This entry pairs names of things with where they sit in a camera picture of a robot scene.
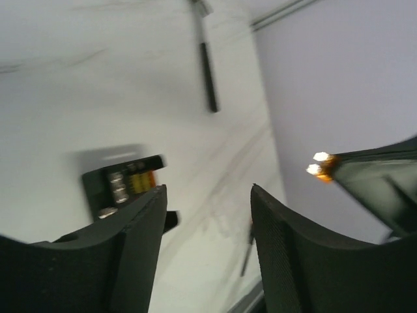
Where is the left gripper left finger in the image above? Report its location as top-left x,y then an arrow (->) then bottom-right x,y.
1,185 -> 167,312

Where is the yellow blade fuse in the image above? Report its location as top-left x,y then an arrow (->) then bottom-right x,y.
139,173 -> 149,192
130,174 -> 142,194

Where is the orange blade fuse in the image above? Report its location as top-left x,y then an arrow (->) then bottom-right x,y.
306,152 -> 339,183
147,171 -> 156,190

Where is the claw hammer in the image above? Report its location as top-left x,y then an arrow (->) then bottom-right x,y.
190,1 -> 220,113

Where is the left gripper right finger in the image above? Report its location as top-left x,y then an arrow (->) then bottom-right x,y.
250,185 -> 416,312

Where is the black fuse box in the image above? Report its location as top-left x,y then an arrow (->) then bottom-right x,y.
81,155 -> 165,221

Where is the aluminium rail frame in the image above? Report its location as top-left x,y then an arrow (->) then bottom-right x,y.
251,0 -> 318,32

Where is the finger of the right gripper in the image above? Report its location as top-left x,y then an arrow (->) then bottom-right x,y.
332,137 -> 416,235

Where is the orange handled screwdriver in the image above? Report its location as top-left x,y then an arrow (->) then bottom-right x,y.
240,222 -> 255,277

